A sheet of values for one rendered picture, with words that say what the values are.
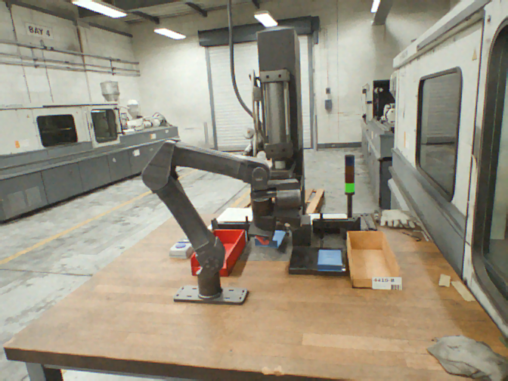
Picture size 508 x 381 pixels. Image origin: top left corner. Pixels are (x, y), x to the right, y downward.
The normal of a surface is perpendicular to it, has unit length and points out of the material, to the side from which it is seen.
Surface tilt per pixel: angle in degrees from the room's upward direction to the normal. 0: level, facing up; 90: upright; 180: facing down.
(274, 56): 90
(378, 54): 90
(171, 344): 0
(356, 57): 90
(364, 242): 90
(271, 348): 0
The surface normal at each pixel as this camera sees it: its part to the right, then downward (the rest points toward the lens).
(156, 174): 0.01, 0.25
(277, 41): -0.20, 0.26
